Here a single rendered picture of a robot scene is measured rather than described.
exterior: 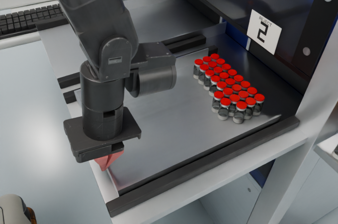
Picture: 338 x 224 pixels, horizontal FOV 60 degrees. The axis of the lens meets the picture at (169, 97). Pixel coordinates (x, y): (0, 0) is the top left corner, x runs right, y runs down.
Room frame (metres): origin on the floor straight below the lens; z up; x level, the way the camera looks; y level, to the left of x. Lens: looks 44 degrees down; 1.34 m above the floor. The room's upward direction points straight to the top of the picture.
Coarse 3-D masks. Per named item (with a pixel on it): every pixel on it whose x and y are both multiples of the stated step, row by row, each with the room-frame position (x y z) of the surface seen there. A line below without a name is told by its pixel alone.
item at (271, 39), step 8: (256, 16) 0.54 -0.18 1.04; (256, 24) 0.54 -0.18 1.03; (272, 24) 0.50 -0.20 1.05; (248, 32) 0.55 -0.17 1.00; (256, 32) 0.53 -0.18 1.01; (272, 32) 0.50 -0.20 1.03; (280, 32) 0.48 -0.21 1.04; (256, 40) 0.53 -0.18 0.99; (272, 40) 0.49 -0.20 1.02; (272, 48) 0.49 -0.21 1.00
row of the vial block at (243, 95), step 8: (208, 56) 0.56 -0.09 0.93; (208, 64) 0.53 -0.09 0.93; (216, 64) 0.53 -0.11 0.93; (216, 72) 0.50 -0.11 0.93; (224, 72) 0.50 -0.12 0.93; (224, 80) 0.48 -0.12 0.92; (232, 80) 0.48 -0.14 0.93; (232, 88) 0.45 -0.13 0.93; (240, 88) 0.45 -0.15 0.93; (240, 96) 0.43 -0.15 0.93; (248, 104) 0.40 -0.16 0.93; (248, 112) 0.40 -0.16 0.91
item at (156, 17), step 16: (128, 0) 0.88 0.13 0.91; (144, 0) 0.90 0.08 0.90; (160, 0) 0.93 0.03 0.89; (176, 0) 0.94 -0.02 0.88; (144, 16) 0.83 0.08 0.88; (160, 16) 0.83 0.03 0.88; (176, 16) 0.83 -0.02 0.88; (192, 16) 0.83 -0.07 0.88; (144, 32) 0.74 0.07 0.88; (160, 32) 0.74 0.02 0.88; (176, 32) 0.74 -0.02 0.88; (192, 32) 0.69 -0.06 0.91; (208, 32) 0.71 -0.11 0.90; (224, 32) 0.74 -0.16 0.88
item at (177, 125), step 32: (192, 64) 0.59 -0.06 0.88; (128, 96) 0.47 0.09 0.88; (160, 96) 0.47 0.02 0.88; (192, 96) 0.47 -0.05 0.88; (160, 128) 0.38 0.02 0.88; (192, 128) 0.38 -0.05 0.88; (224, 128) 0.38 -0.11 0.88; (256, 128) 0.36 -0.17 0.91; (128, 160) 0.30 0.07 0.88; (160, 160) 0.30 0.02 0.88; (192, 160) 0.29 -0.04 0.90
